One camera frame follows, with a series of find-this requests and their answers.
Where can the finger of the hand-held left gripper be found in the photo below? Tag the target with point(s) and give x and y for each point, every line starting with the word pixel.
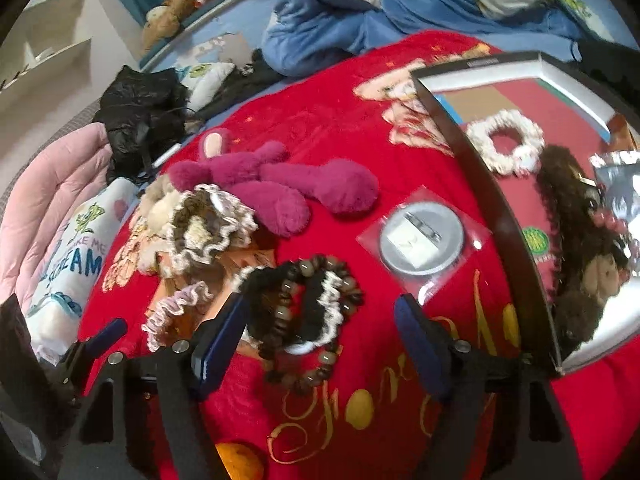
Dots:
pixel 110 332

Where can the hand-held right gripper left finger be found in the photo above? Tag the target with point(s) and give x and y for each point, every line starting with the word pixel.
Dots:
pixel 220 340

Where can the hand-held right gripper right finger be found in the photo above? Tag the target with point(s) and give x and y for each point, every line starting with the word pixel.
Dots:
pixel 420 350

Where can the black scrunchie with white trim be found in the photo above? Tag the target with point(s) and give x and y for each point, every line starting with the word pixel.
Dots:
pixel 315 320

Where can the white lace scrunchie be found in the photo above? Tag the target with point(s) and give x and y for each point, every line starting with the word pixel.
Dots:
pixel 480 152

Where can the clear plastic packet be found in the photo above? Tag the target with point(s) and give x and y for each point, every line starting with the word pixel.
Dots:
pixel 617 185

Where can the black-rimmed storage box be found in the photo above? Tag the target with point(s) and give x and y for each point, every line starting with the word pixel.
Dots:
pixel 540 110

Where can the lilac frilled scrunchie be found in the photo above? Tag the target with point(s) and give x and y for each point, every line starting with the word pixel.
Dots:
pixel 170 305

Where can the white printed pillow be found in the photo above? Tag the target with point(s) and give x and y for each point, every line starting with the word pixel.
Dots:
pixel 75 260

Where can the orange snack packet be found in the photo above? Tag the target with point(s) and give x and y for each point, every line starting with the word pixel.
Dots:
pixel 255 259

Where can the brown crochet scrunchie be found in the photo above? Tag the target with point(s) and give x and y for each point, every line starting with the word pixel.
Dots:
pixel 190 255

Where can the round badge in clear bag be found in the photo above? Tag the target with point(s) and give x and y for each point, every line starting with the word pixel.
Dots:
pixel 420 245

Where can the orange fruit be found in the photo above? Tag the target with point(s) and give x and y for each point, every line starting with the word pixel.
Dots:
pixel 242 465

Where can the pink quilt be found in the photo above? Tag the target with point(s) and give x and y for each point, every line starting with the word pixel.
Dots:
pixel 50 185

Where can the magenta plush toy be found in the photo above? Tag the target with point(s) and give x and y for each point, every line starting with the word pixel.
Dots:
pixel 345 185

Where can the white marker pen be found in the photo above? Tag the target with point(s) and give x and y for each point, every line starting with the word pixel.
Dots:
pixel 167 154

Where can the dark brown plush toy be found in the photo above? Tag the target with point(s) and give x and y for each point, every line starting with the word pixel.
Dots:
pixel 565 200

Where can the black plastic bag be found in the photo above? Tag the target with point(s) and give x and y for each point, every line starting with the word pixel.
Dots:
pixel 135 110

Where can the red printed blanket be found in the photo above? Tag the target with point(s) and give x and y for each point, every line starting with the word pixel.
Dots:
pixel 325 125

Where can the small printed pillow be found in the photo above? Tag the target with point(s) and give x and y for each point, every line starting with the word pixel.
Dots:
pixel 210 80

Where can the black clothing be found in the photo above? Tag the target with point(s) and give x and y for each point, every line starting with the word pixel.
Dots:
pixel 250 80

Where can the white shelf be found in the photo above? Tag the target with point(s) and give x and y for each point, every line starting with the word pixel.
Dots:
pixel 55 25

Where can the blue bed sheet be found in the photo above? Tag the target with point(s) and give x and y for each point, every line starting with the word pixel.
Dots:
pixel 225 25

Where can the tan plush bear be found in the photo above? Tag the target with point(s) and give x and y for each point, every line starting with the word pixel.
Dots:
pixel 165 20

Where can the blue printed blanket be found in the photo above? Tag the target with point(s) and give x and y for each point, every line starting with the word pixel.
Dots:
pixel 320 25

